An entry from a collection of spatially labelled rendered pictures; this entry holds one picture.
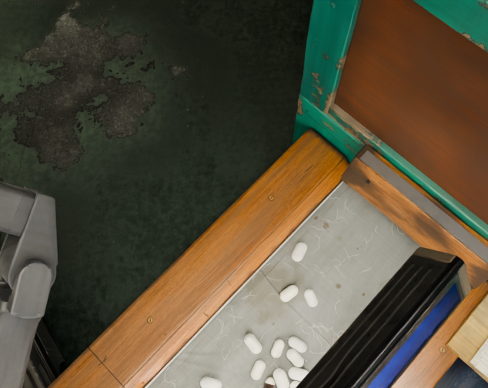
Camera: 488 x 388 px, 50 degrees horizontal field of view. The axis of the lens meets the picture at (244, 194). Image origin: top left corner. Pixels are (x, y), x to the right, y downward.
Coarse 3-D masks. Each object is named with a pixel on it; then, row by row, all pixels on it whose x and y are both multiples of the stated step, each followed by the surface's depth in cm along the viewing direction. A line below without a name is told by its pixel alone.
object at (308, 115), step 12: (300, 96) 99; (300, 108) 103; (312, 108) 99; (300, 120) 107; (312, 120) 103; (324, 120) 99; (300, 132) 112; (324, 132) 103; (336, 132) 99; (348, 132) 96; (336, 144) 103; (348, 144) 99; (360, 144) 95; (348, 156) 103
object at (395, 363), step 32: (416, 256) 65; (448, 256) 61; (384, 288) 65; (416, 288) 61; (448, 288) 60; (384, 320) 60; (416, 320) 59; (352, 352) 60; (384, 352) 57; (416, 352) 62; (320, 384) 59; (352, 384) 56; (384, 384) 60
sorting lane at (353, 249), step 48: (336, 192) 103; (288, 240) 100; (336, 240) 100; (384, 240) 99; (240, 288) 97; (336, 288) 97; (240, 336) 94; (288, 336) 94; (336, 336) 94; (192, 384) 92; (240, 384) 92
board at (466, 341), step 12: (480, 312) 91; (468, 324) 90; (480, 324) 90; (456, 336) 90; (468, 336) 90; (480, 336) 90; (456, 348) 89; (468, 348) 89; (468, 360) 88; (480, 372) 88
